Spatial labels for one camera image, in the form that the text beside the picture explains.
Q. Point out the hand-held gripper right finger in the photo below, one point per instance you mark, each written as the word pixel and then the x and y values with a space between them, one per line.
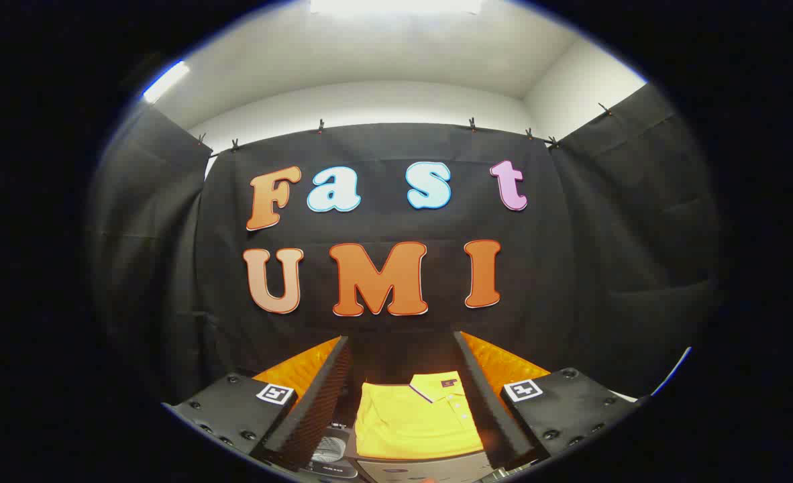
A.
pixel 490 409

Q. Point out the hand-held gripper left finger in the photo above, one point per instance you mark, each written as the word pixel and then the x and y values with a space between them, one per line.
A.
pixel 306 416

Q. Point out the gray washing machine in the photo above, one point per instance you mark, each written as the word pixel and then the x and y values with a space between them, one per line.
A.
pixel 331 451

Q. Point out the yellow polo shirt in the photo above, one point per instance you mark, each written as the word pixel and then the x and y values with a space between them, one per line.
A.
pixel 403 422

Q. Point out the row of black cloth clips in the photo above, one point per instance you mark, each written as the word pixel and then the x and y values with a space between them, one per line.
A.
pixel 321 125

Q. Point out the ceiling light panel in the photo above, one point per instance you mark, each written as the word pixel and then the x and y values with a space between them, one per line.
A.
pixel 166 81
pixel 396 5

